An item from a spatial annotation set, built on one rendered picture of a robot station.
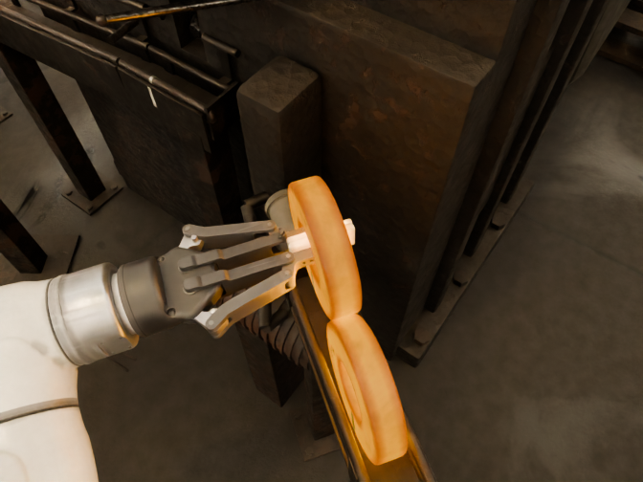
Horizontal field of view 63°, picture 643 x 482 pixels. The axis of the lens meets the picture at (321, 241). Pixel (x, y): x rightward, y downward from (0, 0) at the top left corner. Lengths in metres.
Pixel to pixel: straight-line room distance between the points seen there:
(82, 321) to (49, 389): 0.07
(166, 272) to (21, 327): 0.13
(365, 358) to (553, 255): 1.17
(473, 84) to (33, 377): 0.53
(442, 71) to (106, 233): 1.22
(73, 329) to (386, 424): 0.30
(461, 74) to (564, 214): 1.13
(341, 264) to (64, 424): 0.28
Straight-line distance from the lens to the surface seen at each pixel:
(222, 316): 0.51
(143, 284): 0.52
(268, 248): 0.54
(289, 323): 0.82
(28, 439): 0.53
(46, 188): 1.84
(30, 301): 0.54
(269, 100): 0.71
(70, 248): 1.66
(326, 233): 0.49
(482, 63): 0.67
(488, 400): 1.38
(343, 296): 0.51
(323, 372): 0.61
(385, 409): 0.51
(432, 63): 0.66
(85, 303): 0.52
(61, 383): 0.55
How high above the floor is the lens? 1.27
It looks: 57 degrees down
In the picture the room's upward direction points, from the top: straight up
